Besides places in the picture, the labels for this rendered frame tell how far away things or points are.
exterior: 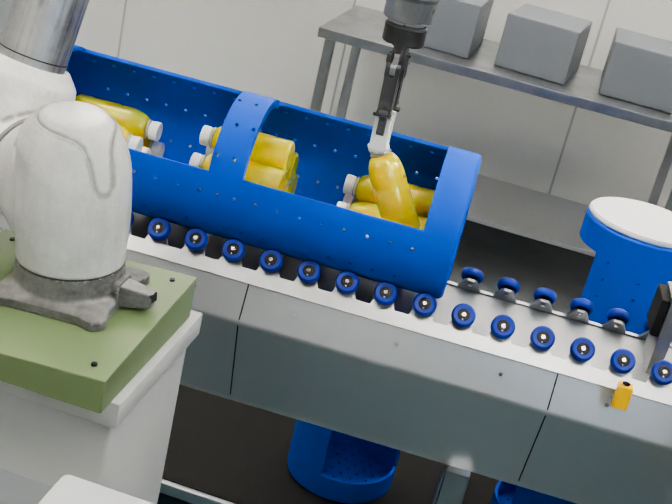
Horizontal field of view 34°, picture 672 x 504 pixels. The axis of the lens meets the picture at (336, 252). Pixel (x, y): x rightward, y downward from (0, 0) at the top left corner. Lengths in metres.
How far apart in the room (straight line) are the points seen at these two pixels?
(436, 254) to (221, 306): 0.43
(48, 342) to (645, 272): 1.48
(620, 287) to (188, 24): 3.55
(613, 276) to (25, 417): 1.46
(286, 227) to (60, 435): 0.65
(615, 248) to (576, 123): 2.86
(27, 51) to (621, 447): 1.25
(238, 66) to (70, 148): 4.18
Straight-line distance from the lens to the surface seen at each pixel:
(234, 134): 2.02
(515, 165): 5.46
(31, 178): 1.51
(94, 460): 1.57
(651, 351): 2.15
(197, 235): 2.11
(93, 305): 1.57
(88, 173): 1.49
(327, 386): 2.16
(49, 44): 1.66
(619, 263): 2.57
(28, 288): 1.59
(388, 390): 2.12
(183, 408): 3.11
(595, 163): 5.44
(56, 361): 1.48
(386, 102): 1.94
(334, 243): 2.01
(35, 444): 1.60
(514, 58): 4.60
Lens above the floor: 1.80
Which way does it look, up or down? 22 degrees down
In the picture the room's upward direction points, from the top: 13 degrees clockwise
